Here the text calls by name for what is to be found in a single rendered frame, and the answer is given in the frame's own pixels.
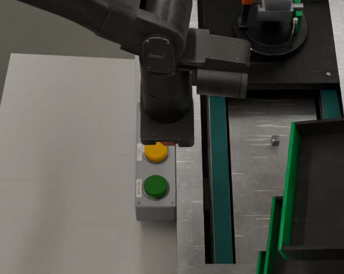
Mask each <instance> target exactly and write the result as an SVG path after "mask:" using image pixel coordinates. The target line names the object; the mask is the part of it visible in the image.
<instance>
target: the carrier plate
mask: <svg viewBox="0 0 344 274"><path fill-rule="evenodd" d="M301 3H303V13H304V14H305V16H306V18H307V21H308V34H307V39H306V41H305V44H304V46H303V47H302V49H301V50H300V51H299V52H298V53H297V54H295V55H294V56H292V57H290V58H287V59H285V60H280V61H264V60H260V59H256V58H254V57H251V56H250V57H249V62H250V67H249V69H248V79H247V83H248V86H247V90H276V89H338V88H339V85H340V78H339V70H338V65H337V58H336V50H335V42H334V34H333V26H332V19H331V14H330V6H329V0H301ZM242 5H243V4H242V0H205V27H206V29H208V30H209V34H211V35H219V36H226V37H230V38H234V36H233V23H234V17H235V14H236V12H237V11H238V9H239V8H240V7H241V6H242Z"/></svg>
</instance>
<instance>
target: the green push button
mask: <svg viewBox="0 0 344 274"><path fill-rule="evenodd" d="M144 191H145V193H146V194H147V195H148V196H149V197H151V198H160V197H162V196H163V195H164V194H166V192H167V181H166V179H165V178H164V177H162V176H160V175H152V176H150V177H148V178H147V179H146V180H145V182H144Z"/></svg>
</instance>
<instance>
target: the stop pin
mask: <svg viewBox="0 0 344 274"><path fill-rule="evenodd" d="M279 143H280V136H279V135H273V136H272V138H271V146H279Z"/></svg>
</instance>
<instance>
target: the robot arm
mask: <svg viewBox="0 0 344 274"><path fill-rule="evenodd" d="M16 1H19V2H22V3H25V4H27V5H31V6H33V7H36V8H39V9H41V10H44V11H47V12H49V13H52V14H55V15H58V16H60V17H63V18H65V19H68V20H70V21H72V22H74V23H76V24H78V25H80V26H82V27H84V28H86V29H88V30H90V31H92V32H93V33H94V34H95V35H97V36H98V37H100V38H102V39H106V40H108V41H111V42H114V43H117V44H119V45H120V49H121V50H123V51H126V52H129V53H132V54H135V55H138V56H139V62H140V72H141V83H140V113H141V121H140V139H141V143H142V144H143V145H156V144H157V142H160V143H161V144H163V145H164V146H174V145H175V144H178V146H179V147H192V146H193V145H194V143H195V135H194V107H193V99H192V86H196V94H197V95H207V96H218V97H230V98H241V99H246V95H247V93H246V90H247V86H248V83H247V79H248V69H249V67H250V62H249V57H250V56H251V54H250V51H251V44H250V43H249V41H247V40H245V39H238V38H230V37H226V36H219V35H211V34H209V30H208V29H199V28H189V24H190V17H191V11H192V4H193V1H192V0H16ZM191 72H192V73H191Z"/></svg>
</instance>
